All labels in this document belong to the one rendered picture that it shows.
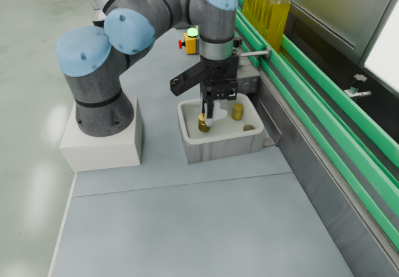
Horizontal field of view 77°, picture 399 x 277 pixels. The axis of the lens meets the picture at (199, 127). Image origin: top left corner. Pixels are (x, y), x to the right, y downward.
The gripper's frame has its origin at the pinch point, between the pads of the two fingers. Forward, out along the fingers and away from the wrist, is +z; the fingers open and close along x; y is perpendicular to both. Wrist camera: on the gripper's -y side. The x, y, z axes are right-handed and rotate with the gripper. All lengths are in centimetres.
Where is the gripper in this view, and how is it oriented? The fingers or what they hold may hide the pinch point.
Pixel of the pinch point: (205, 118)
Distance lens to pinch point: 70.8
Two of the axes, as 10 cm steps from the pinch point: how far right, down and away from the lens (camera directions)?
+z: 0.0, 7.0, 7.1
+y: 9.8, -1.4, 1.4
